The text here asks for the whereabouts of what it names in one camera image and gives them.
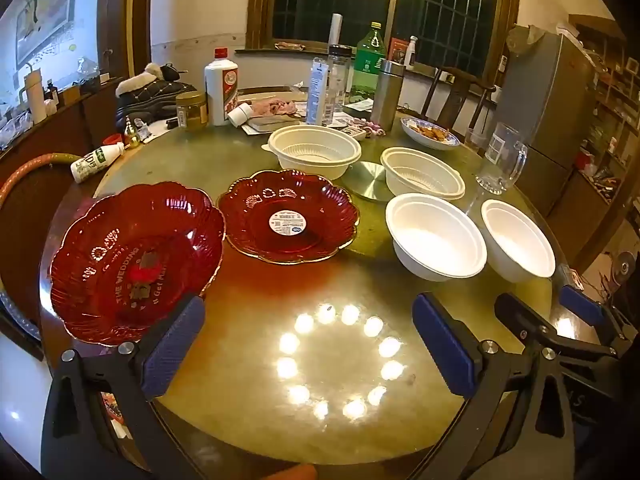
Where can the stainless steel thermos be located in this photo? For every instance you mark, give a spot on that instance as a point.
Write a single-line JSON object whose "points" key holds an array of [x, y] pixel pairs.
{"points": [[389, 95]]}

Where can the red patterned box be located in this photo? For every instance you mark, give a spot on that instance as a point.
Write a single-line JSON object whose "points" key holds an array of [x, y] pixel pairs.
{"points": [[114, 412]]}

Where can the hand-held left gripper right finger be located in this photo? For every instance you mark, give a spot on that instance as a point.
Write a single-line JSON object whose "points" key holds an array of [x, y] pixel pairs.
{"points": [[445, 345]]}

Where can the white spray bottle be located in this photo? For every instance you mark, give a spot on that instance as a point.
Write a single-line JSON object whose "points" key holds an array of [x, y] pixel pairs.
{"points": [[410, 52]]}

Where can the cream ribbed plastic bowl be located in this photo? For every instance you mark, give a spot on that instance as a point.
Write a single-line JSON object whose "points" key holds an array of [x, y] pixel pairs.
{"points": [[315, 152], [422, 175]]}

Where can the pink wrapped candies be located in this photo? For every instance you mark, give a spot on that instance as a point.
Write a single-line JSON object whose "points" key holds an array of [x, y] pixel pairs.
{"points": [[370, 128]]}

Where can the clear bottle black cap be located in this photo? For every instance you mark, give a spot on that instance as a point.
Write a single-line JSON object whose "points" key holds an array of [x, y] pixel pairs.
{"points": [[337, 80]]}

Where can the small red container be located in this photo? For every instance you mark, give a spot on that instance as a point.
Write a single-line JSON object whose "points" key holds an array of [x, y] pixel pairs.
{"points": [[114, 141]]}

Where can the pink cloth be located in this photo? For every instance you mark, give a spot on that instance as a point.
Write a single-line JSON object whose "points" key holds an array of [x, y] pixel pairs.
{"points": [[272, 106]]}

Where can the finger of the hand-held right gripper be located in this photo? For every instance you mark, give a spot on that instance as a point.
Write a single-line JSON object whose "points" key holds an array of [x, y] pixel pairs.
{"points": [[580, 305], [520, 317]]}

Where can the dark wooden sideboard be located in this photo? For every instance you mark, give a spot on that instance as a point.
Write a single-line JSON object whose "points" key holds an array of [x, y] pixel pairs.
{"points": [[95, 105]]}

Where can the white liquor bottle red cap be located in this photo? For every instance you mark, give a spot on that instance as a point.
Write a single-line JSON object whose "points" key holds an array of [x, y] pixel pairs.
{"points": [[221, 90]]}

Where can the blue patterned plate with food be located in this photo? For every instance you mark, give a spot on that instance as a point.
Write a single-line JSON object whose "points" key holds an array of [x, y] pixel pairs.
{"points": [[430, 134]]}

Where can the black quilted bag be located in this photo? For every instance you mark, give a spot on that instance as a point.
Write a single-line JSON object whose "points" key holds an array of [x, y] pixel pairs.
{"points": [[150, 95]]}

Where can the red glass plate gold lettering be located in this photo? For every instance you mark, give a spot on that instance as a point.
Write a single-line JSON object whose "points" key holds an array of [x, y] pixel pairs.
{"points": [[100, 260]]}

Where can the white disposable bowl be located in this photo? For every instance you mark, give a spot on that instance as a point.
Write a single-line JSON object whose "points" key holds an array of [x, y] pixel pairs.
{"points": [[520, 240], [435, 240]]}

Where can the colourful hula hoop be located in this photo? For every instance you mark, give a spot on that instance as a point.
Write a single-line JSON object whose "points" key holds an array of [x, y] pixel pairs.
{"points": [[35, 165]]}

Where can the glass jar gold lid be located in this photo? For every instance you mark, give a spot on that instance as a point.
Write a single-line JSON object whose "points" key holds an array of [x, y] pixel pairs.
{"points": [[191, 111]]}

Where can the small white cup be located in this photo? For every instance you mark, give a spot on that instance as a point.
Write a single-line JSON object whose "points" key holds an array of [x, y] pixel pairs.
{"points": [[240, 114]]}

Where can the wooden chair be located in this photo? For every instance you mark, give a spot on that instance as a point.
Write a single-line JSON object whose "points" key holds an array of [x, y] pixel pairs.
{"points": [[460, 95]]}

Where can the wooden wall shelf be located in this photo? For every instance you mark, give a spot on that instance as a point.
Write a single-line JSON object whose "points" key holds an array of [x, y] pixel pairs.
{"points": [[612, 90]]}

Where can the window with dark grille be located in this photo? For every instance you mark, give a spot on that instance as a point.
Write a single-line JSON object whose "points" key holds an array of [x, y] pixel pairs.
{"points": [[400, 5]]}

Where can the clear glass mug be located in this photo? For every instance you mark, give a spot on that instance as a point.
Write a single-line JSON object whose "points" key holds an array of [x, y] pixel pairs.
{"points": [[502, 160]]}

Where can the small white plastic bottle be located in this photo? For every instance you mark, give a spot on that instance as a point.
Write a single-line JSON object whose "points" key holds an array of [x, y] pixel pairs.
{"points": [[97, 157]]}

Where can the round metal disc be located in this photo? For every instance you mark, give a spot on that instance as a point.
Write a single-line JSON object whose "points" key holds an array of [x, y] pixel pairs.
{"points": [[367, 182]]}

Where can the blue and white carton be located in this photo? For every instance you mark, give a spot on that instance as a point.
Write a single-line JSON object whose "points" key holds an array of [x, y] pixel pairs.
{"points": [[316, 92]]}

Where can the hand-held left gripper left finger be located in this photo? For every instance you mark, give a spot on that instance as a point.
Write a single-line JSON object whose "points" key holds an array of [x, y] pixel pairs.
{"points": [[170, 350]]}

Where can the white paper roll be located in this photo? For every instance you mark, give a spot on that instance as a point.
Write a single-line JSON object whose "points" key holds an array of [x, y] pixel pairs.
{"points": [[335, 30]]}

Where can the book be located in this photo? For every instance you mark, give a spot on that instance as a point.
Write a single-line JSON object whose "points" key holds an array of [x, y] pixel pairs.
{"points": [[270, 124]]}

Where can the small gold bottle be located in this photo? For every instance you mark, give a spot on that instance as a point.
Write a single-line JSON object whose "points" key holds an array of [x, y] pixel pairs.
{"points": [[131, 133]]}

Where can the small clear glass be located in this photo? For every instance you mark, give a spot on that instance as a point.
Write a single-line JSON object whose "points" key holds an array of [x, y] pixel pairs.
{"points": [[474, 140]]}

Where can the large wall mirror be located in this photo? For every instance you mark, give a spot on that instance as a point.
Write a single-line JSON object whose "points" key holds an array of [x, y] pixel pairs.
{"points": [[50, 25]]}

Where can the grey refrigerator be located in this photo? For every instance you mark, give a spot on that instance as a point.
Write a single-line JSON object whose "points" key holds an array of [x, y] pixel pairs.
{"points": [[545, 110]]}

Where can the green plastic bottle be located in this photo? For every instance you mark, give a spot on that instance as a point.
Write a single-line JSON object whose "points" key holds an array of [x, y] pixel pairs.
{"points": [[370, 65]]}

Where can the red glass plate white sticker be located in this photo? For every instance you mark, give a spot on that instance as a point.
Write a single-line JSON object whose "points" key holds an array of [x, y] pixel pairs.
{"points": [[250, 220]]}

